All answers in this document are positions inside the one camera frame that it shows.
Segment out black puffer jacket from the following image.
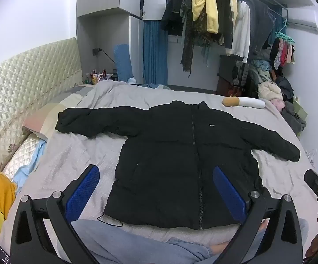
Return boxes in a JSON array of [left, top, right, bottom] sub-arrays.
[[55, 101, 301, 231]]

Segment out green clip hanger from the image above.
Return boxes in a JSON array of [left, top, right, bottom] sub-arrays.
[[275, 17, 296, 44]]

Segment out blue folded mat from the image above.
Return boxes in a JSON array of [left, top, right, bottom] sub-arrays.
[[114, 44, 134, 82]]

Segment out cigarette shaped pillow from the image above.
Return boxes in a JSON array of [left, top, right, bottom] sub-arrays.
[[222, 97, 267, 109]]

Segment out pile of clothes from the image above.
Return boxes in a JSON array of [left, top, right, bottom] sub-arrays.
[[246, 57, 308, 137]]

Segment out person's right hand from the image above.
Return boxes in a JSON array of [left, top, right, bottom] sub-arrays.
[[306, 233, 318, 257]]

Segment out small hanging garments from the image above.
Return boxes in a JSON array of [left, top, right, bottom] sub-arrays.
[[270, 37, 296, 71]]

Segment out person's grey trousers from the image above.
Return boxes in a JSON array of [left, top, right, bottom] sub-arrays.
[[73, 218, 310, 264]]

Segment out quilted mattress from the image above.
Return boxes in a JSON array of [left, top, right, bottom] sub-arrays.
[[2, 134, 47, 177]]

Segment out bedside clutter of bottles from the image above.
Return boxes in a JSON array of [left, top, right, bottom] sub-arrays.
[[84, 68, 119, 85]]

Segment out black hanging jackets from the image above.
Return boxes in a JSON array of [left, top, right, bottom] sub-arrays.
[[160, 0, 193, 37]]

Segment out light blue cloth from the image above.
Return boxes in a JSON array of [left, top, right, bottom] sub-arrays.
[[13, 140, 48, 185]]

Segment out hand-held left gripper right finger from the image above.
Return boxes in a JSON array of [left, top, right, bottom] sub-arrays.
[[212, 166, 304, 264]]

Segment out black hanging garment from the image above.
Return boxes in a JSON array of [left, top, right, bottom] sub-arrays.
[[215, 0, 234, 50]]

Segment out white hoodie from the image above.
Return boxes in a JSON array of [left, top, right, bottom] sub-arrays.
[[231, 0, 251, 63]]

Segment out white air conditioner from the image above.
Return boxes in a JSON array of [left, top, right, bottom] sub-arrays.
[[286, 8, 318, 33]]

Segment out dark patterned scarf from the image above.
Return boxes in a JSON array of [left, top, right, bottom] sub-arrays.
[[180, 0, 211, 74]]

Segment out dark cabinet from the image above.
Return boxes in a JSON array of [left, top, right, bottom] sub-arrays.
[[216, 54, 251, 96]]

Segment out dark grey hanging coat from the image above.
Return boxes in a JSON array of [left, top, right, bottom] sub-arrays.
[[247, 0, 275, 53]]

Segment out cream quilted headboard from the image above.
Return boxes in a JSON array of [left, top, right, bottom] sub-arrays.
[[0, 37, 82, 171]]

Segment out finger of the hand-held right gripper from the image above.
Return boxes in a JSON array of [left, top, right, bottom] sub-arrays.
[[303, 169, 318, 198]]

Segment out yellow hoodie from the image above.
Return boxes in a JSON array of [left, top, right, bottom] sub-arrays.
[[191, 0, 219, 34]]

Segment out pastel striped pillow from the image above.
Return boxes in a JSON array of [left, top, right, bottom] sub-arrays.
[[23, 85, 93, 141]]

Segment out grey bed cover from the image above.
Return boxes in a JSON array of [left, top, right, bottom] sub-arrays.
[[0, 81, 318, 264]]

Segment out beige fluffy garment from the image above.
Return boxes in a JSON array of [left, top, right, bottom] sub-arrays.
[[258, 82, 283, 101]]

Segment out blue curtain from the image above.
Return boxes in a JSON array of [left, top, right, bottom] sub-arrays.
[[143, 20, 168, 86]]

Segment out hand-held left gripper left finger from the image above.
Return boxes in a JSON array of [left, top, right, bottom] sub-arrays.
[[10, 164, 101, 264]]

